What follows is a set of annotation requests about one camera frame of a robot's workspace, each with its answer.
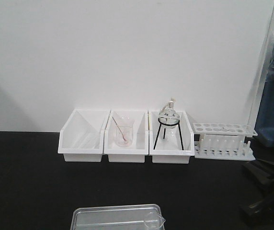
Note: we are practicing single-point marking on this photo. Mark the white test tube rack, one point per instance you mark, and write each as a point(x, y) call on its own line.
point(223, 141)

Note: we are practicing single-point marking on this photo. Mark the glass stirring rod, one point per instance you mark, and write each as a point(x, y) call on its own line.
point(125, 140)

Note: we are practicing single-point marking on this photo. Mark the white left storage bin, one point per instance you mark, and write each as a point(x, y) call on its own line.
point(81, 139)

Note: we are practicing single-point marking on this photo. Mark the round glass flask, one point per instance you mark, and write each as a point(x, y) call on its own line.
point(167, 115)

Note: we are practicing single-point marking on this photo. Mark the clear glass beaker in bin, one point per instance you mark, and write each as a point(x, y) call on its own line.
point(126, 124)

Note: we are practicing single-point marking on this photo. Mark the white middle storage bin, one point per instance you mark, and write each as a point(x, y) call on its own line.
point(139, 148)

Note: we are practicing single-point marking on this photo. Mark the silver metal tray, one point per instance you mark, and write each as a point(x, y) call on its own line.
point(127, 217)

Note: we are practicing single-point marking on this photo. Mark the white storage bin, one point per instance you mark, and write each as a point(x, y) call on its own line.
point(81, 139)
point(139, 148)
point(170, 145)

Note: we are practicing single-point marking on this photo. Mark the small clear glass beaker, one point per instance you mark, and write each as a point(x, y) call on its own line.
point(154, 221)

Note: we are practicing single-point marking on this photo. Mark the white right storage bin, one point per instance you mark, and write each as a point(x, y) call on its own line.
point(170, 145)

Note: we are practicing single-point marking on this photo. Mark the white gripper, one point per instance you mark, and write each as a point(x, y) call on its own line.
point(261, 172)

